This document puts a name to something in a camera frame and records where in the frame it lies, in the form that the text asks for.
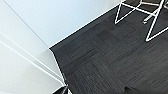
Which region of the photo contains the white metal drying rack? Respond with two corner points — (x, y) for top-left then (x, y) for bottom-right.
(114, 0), (168, 43)

